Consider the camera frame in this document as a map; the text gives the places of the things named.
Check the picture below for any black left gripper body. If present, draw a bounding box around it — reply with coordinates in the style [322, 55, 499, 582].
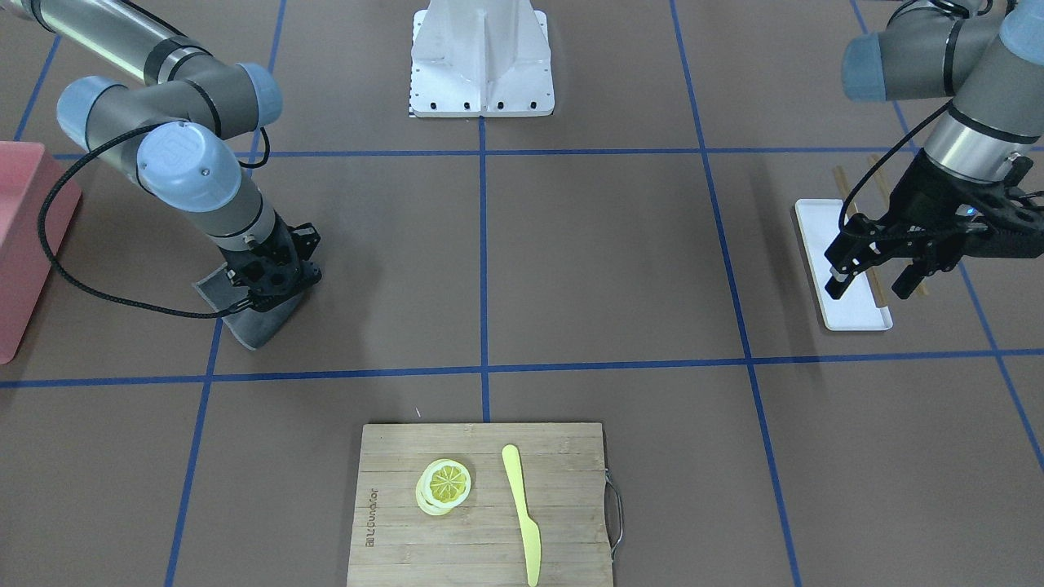
[856, 150, 1009, 263]

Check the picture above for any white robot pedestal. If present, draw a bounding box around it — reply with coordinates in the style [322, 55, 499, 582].
[408, 1, 555, 118]

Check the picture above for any yellow plastic knife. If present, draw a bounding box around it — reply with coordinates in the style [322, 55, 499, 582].
[501, 444, 543, 586]

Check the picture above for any wooden cutting board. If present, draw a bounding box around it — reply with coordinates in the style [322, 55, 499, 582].
[347, 422, 614, 586]

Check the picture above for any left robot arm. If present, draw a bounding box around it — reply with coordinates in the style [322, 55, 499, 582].
[825, 1, 1043, 298]

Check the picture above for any pink plastic bin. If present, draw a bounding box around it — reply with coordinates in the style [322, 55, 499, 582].
[1, 141, 64, 363]

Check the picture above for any white rectangular tray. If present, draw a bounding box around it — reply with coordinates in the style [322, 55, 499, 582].
[794, 198, 892, 332]

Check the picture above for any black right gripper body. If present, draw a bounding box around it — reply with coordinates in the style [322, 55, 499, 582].
[221, 212, 294, 311]

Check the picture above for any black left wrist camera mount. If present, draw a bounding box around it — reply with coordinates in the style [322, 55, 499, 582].
[963, 152, 1043, 259]

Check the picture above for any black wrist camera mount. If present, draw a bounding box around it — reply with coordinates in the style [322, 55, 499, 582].
[277, 219, 323, 297]
[963, 152, 1043, 259]

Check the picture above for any yellow lemon slice toy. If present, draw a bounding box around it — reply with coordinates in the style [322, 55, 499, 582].
[416, 457, 472, 516]

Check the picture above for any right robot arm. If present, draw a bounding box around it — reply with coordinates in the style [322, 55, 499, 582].
[2, 1, 321, 319]

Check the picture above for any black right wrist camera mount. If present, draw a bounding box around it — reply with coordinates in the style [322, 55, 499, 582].
[277, 219, 323, 297]

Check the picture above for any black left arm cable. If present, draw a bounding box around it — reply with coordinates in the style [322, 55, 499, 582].
[838, 98, 955, 237]

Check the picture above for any dark grey cloth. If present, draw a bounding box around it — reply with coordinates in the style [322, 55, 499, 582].
[193, 264, 303, 351]

